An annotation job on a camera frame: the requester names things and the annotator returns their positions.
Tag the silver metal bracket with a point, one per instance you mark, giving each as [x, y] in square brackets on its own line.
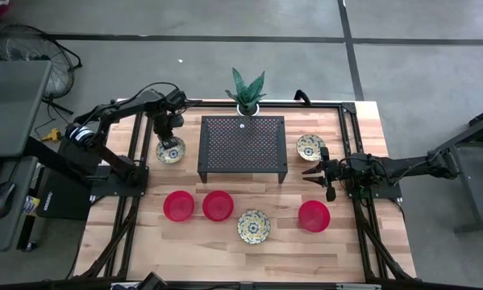
[358, 287]

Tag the black case with white logo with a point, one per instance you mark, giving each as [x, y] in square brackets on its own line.
[63, 201]

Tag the dark grey metal cart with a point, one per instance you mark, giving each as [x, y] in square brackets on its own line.
[473, 181]

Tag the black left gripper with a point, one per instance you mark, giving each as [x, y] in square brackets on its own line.
[166, 123]

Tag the black computer mouse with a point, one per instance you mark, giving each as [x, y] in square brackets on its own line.
[1, 199]

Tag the black perforated metal stand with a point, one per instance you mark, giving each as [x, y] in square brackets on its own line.
[243, 149]

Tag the green plant in white pot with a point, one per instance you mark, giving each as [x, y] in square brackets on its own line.
[247, 94]

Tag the black floor fan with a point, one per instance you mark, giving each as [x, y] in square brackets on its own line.
[35, 44]

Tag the black aluminium table frame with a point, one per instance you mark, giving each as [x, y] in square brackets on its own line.
[305, 105]

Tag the yellow power plug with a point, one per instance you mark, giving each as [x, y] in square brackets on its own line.
[53, 135]

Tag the grey side desk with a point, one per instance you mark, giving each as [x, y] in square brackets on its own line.
[7, 233]

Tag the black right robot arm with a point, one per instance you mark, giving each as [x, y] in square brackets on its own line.
[406, 165]

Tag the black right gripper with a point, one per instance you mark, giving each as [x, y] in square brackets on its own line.
[337, 172]

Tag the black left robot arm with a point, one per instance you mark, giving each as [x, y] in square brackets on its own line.
[120, 108]

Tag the small yellow blue patterned bowl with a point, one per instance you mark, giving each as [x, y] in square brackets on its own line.
[177, 155]
[309, 147]

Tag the yellow white card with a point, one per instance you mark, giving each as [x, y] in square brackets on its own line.
[31, 205]

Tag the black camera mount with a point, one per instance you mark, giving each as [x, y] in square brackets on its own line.
[152, 281]

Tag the black flat box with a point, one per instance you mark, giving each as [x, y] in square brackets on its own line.
[72, 159]

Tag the large yellow blue patterned bowl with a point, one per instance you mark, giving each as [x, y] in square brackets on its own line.
[253, 226]

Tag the red plastic bowl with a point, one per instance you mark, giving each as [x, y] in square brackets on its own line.
[179, 206]
[218, 206]
[314, 216]

